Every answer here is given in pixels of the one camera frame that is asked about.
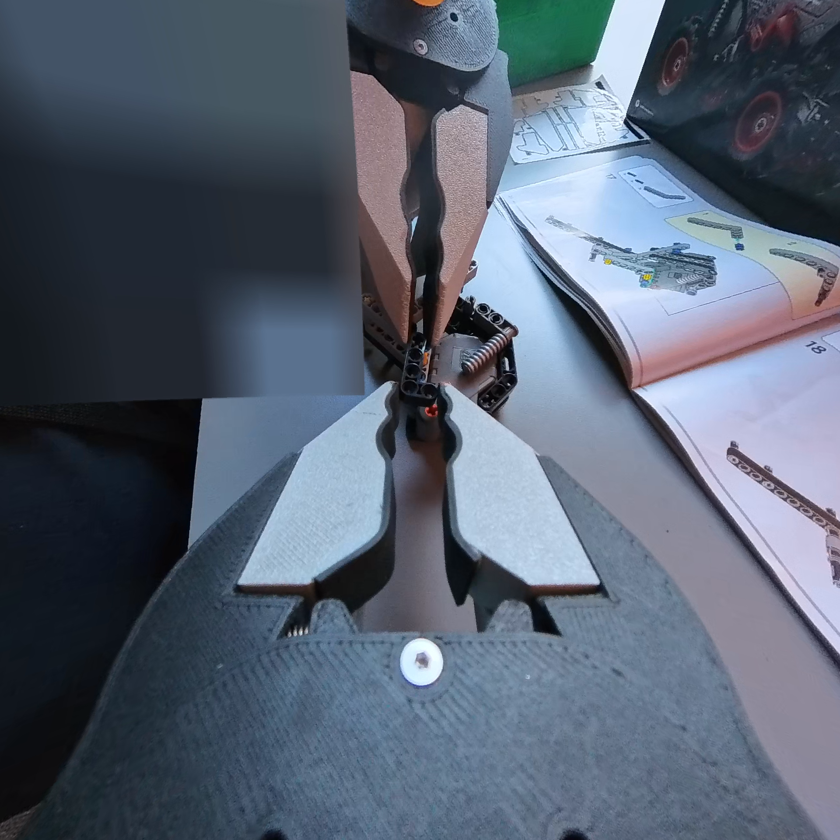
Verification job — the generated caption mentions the grey black lego assembly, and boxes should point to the grey black lego assembly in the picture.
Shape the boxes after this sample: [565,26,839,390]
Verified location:
[363,259,519,447]

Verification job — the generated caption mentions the lego sticker sheet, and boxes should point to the lego sticker sheet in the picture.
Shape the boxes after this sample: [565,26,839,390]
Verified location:
[508,75,651,165]

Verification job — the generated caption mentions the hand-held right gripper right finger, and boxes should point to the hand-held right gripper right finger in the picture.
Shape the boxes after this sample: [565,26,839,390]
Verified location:
[441,384,601,605]

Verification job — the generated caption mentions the green plastic bin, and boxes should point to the green plastic bin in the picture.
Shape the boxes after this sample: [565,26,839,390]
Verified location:
[495,0,618,89]

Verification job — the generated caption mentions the dark lego set box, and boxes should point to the dark lego set box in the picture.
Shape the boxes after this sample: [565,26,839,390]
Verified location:
[623,0,840,247]

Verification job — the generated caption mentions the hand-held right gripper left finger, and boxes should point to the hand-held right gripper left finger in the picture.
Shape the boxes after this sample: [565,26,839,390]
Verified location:
[236,382,398,595]

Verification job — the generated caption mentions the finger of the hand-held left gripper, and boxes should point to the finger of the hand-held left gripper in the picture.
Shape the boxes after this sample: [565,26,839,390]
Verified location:
[351,71,422,347]
[423,113,490,342]

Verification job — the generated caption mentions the lego instruction booklet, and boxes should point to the lego instruction booklet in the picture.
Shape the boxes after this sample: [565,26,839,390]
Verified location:
[495,154,840,657]

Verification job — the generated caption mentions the person's dark trousers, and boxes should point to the person's dark trousers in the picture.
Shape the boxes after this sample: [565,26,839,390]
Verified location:
[0,400,201,815]

